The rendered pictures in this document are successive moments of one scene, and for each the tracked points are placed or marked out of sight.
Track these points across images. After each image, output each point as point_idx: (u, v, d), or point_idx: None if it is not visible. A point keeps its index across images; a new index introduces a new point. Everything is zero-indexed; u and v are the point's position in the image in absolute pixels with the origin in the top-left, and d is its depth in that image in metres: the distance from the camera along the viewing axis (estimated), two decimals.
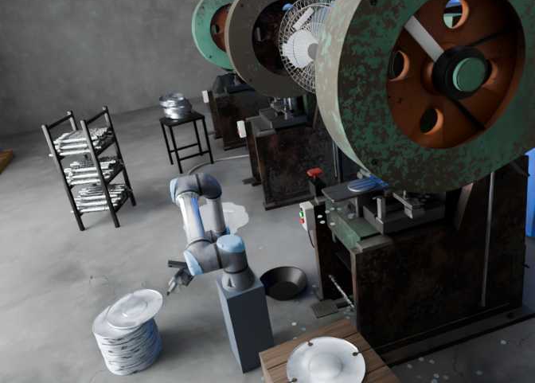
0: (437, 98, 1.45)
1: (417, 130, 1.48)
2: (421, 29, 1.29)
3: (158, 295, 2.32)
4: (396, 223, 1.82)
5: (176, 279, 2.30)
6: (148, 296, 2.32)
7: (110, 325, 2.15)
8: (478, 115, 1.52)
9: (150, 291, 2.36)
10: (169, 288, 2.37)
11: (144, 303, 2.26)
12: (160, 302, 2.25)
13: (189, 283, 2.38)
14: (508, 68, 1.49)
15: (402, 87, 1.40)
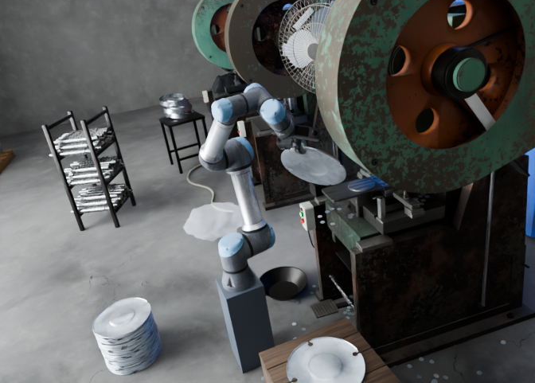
0: (451, 40, 1.39)
1: (475, 5, 1.37)
2: (478, 112, 1.46)
3: (303, 148, 1.74)
4: (396, 223, 1.82)
5: None
6: (314, 155, 1.76)
7: (317, 183, 1.97)
8: None
9: (320, 151, 1.72)
10: (303, 150, 1.73)
11: (307, 159, 1.82)
12: (289, 150, 1.79)
13: None
14: None
15: (483, 56, 1.44)
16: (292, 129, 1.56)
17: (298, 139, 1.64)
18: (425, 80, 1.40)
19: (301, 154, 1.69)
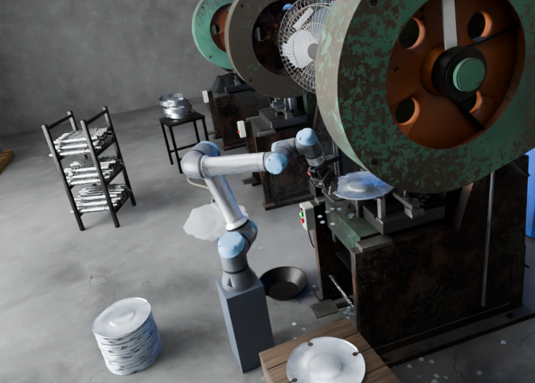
0: (424, 92, 1.43)
1: (392, 111, 1.43)
2: (452, 9, 1.30)
3: (342, 197, 1.89)
4: (396, 223, 1.82)
5: None
6: (355, 194, 1.90)
7: None
8: (445, 136, 1.52)
9: (357, 199, 1.85)
10: None
11: (353, 187, 1.95)
12: None
13: (322, 187, 1.83)
14: (488, 112, 1.53)
15: (404, 58, 1.37)
16: None
17: None
18: None
19: (338, 182, 1.87)
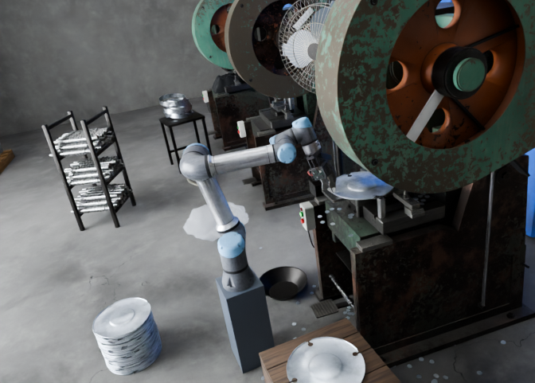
0: None
1: (495, 76, 1.48)
2: (419, 122, 1.41)
3: (385, 194, 1.86)
4: (396, 223, 1.82)
5: (324, 184, 1.94)
6: (382, 188, 1.92)
7: (336, 177, 2.07)
8: (487, 5, 1.38)
9: (392, 187, 1.91)
10: None
11: (367, 187, 1.93)
12: (369, 197, 1.85)
13: (322, 175, 1.85)
14: None
15: (456, 108, 1.49)
16: None
17: None
18: (437, 49, 1.37)
19: (336, 176, 1.92)
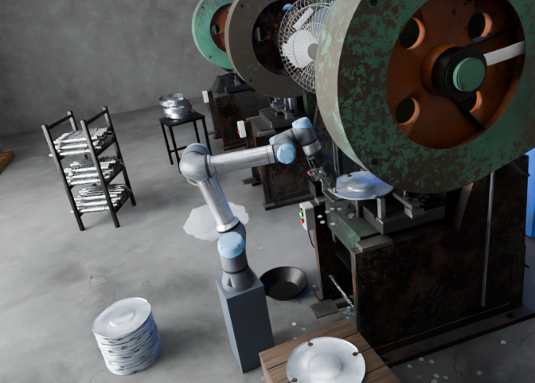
0: (426, 51, 1.38)
1: (415, 13, 1.33)
2: (503, 57, 1.41)
3: None
4: (396, 223, 1.82)
5: (324, 184, 1.93)
6: (370, 176, 2.04)
7: (341, 197, 1.89)
8: None
9: (369, 172, 2.08)
10: None
11: (371, 181, 1.98)
12: None
13: (322, 175, 1.85)
14: None
15: (461, 21, 1.38)
16: None
17: None
18: (439, 95, 1.43)
19: (336, 176, 1.91)
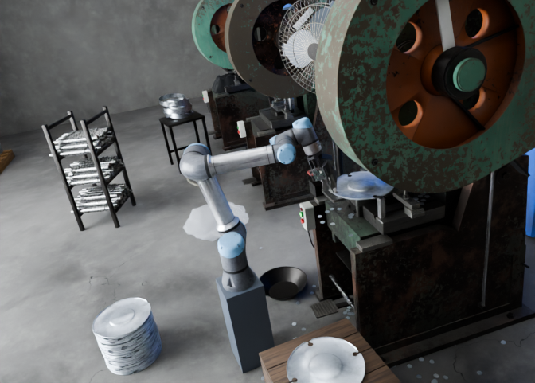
0: (426, 94, 1.44)
1: (395, 115, 1.43)
2: (447, 11, 1.30)
3: (340, 177, 2.08)
4: (396, 223, 1.82)
5: (325, 184, 1.93)
6: (341, 182, 2.03)
7: (389, 191, 1.87)
8: (450, 134, 1.52)
9: None
10: None
11: (355, 180, 2.01)
12: (355, 173, 2.10)
13: (322, 176, 1.85)
14: (492, 107, 1.53)
15: (404, 62, 1.37)
16: None
17: None
18: None
19: (337, 176, 1.91)
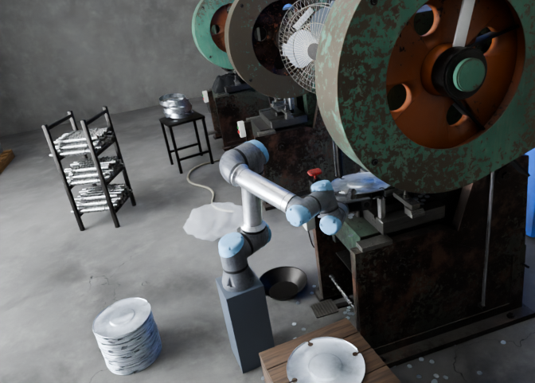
0: (419, 85, 1.42)
1: (385, 91, 1.39)
2: (470, 9, 1.31)
3: (334, 181, 2.06)
4: (396, 223, 1.82)
5: None
6: (339, 184, 2.01)
7: None
8: (424, 138, 1.50)
9: None
10: (354, 196, 1.84)
11: (353, 180, 2.01)
12: (347, 177, 2.10)
13: None
14: (469, 130, 1.54)
15: (413, 42, 1.36)
16: (347, 215, 1.68)
17: None
18: None
19: None
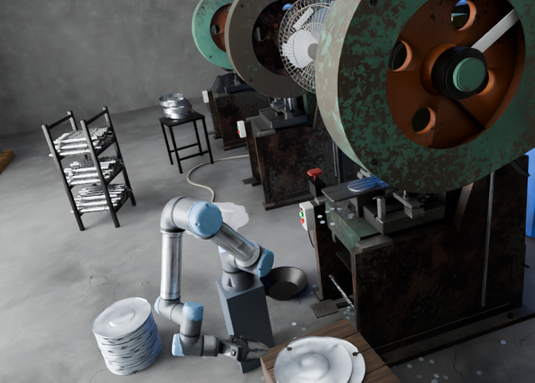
0: (419, 63, 1.39)
1: None
2: (499, 33, 1.37)
3: (327, 340, 1.71)
4: (396, 223, 1.82)
5: (255, 343, 1.66)
6: (314, 345, 1.70)
7: None
8: None
9: (310, 338, 1.74)
10: (260, 351, 1.65)
11: (320, 356, 1.64)
12: (341, 350, 1.65)
13: None
14: (419, 145, 1.50)
15: (443, 21, 1.36)
16: (212, 352, 1.59)
17: None
18: None
19: (251, 361, 1.63)
